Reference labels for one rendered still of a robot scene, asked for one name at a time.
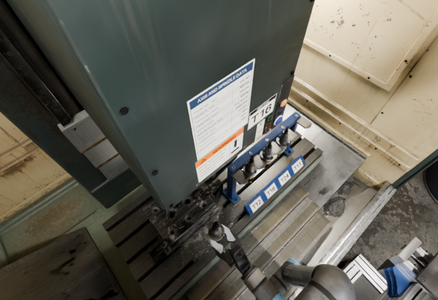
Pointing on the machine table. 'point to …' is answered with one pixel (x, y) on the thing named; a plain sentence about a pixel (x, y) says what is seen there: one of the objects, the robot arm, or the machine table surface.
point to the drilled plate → (180, 215)
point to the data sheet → (221, 109)
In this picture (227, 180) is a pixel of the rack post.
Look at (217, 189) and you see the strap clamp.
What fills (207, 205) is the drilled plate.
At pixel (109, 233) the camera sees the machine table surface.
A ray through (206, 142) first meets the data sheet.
